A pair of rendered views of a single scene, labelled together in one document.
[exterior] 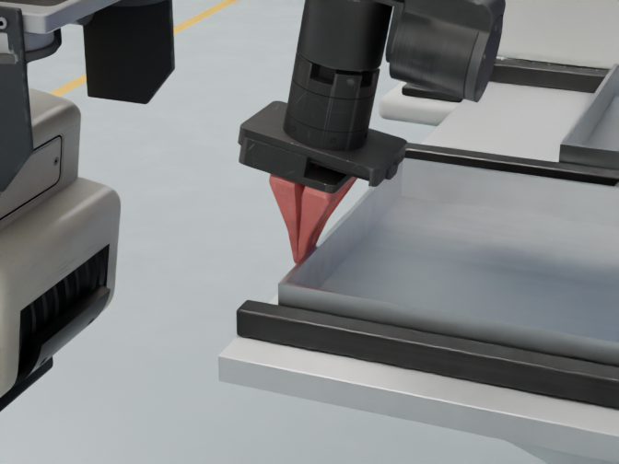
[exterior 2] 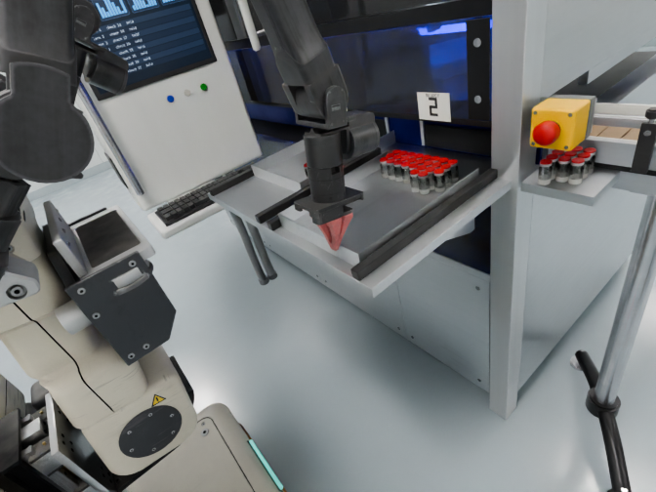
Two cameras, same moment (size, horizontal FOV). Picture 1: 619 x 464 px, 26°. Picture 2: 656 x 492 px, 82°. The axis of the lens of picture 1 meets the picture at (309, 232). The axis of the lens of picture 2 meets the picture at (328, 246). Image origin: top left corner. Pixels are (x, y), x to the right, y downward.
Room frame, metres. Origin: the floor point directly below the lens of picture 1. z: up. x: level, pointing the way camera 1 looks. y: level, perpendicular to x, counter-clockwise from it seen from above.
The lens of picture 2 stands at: (0.53, 0.44, 1.28)
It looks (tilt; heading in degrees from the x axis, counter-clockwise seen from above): 33 degrees down; 308
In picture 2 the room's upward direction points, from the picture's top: 16 degrees counter-clockwise
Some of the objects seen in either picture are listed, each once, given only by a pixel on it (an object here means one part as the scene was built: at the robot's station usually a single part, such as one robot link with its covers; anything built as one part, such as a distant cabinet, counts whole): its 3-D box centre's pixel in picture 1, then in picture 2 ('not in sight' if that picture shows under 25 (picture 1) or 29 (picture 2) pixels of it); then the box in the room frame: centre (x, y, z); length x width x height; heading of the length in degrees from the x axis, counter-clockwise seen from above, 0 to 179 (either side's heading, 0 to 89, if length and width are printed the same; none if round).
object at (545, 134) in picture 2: not in sight; (547, 132); (0.57, -0.27, 0.99); 0.04 x 0.04 x 0.04; 68
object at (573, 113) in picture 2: not in sight; (560, 122); (0.55, -0.31, 0.99); 0.08 x 0.07 x 0.07; 68
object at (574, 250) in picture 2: not in sight; (372, 177); (1.38, -1.15, 0.44); 2.06 x 1.00 x 0.88; 158
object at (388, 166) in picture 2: not in sight; (410, 173); (0.83, -0.29, 0.90); 0.18 x 0.02 x 0.05; 158
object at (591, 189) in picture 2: not in sight; (572, 178); (0.52, -0.34, 0.87); 0.14 x 0.13 x 0.02; 68
